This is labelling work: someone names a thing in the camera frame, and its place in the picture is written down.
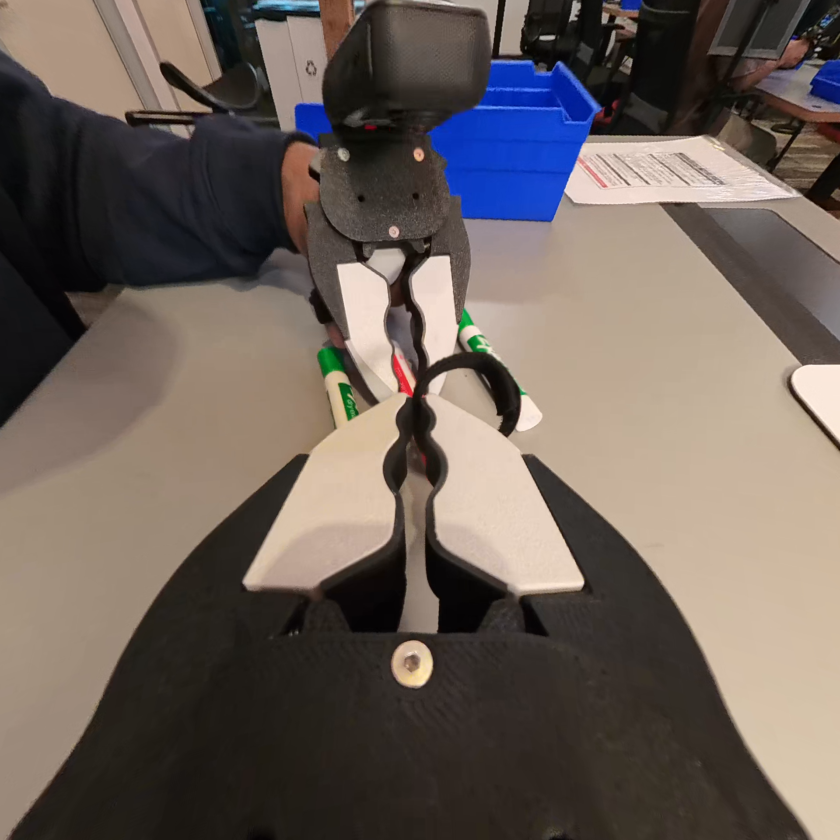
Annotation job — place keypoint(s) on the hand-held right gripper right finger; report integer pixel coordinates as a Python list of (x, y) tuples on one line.
[(505, 519)]

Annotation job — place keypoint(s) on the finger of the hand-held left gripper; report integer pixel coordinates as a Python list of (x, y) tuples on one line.
[(436, 295), (361, 309)]

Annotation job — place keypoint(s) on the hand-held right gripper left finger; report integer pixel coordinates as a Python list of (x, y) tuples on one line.
[(328, 519)]

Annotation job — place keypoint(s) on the red marker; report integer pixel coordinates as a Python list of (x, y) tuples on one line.
[(400, 372)]

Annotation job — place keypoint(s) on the green marker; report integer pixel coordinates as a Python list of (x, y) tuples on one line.
[(505, 381), (339, 387)]

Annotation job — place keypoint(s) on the large blue plastic bin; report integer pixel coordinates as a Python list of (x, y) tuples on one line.
[(525, 145)]

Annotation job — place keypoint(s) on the person's left forearm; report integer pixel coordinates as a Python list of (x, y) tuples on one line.
[(145, 197)]

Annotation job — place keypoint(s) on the person's left hand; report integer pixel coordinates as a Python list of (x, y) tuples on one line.
[(299, 197)]

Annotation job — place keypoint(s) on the white waste cabinet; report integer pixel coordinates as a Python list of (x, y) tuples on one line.
[(292, 53)]

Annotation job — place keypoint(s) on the black office chair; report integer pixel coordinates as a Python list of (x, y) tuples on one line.
[(210, 92)]

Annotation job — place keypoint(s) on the printed paper sheet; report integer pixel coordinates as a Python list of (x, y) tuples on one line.
[(676, 171)]

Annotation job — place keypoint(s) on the small blue bin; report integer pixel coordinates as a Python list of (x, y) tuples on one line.
[(827, 82)]

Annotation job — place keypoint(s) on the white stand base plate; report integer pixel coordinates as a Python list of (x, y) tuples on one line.
[(820, 400)]

